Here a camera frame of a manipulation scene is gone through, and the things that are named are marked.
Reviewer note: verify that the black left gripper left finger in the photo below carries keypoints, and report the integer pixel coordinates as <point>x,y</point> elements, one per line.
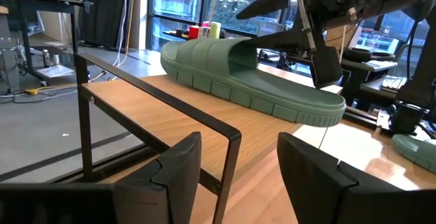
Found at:
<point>163,190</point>

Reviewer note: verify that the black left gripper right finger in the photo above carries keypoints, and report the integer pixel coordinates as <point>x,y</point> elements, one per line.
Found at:
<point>313,183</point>

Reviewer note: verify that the green rubber slide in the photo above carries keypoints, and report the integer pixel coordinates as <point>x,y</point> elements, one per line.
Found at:
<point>259,84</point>
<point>415,150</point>

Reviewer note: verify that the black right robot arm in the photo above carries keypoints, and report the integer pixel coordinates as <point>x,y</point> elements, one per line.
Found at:
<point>422,74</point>

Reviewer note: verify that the black headphones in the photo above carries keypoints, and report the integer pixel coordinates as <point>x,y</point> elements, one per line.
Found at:
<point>357,54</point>

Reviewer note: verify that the yellow-green cup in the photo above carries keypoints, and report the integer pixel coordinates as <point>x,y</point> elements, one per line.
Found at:
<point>215,30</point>

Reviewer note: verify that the pink cup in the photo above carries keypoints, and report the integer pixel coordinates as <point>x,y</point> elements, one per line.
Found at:
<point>205,24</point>

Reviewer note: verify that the dark grey desk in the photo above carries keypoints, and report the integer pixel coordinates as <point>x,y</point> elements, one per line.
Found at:
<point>371,89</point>
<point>361,67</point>

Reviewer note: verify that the clear plastic cup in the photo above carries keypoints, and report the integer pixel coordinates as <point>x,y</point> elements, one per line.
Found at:
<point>203,33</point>

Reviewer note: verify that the red cup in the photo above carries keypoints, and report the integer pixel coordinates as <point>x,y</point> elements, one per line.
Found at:
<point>193,32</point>

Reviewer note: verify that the black computer keyboard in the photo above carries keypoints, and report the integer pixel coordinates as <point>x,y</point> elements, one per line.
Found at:
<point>393,82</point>

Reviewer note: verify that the white paper sheet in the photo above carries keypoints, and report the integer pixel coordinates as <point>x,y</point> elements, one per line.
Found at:
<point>56,71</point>

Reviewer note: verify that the yellow power plug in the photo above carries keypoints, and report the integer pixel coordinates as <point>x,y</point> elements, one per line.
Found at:
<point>31,91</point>

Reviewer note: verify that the small grey can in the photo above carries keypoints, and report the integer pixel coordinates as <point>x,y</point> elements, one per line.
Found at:
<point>56,60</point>

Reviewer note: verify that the dark curtain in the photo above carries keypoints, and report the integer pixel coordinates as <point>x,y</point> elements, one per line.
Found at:
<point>102,9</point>

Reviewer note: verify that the dark bottle with white cap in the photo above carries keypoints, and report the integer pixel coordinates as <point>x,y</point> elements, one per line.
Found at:
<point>46,60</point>

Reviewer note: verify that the wooden shelf with black frame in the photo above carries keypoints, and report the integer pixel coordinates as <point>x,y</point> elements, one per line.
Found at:
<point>163,115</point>

